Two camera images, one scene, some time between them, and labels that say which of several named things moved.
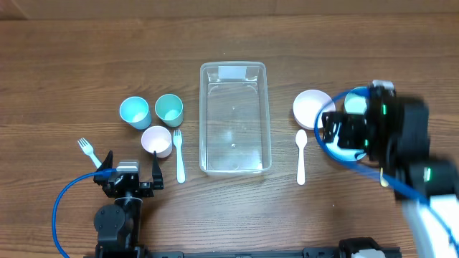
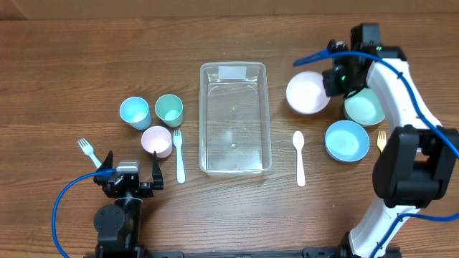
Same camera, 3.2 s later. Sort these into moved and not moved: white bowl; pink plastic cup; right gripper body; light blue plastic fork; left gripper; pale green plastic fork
Moved: white bowl; right gripper body
Not moved: pale green plastic fork; left gripper; light blue plastic fork; pink plastic cup
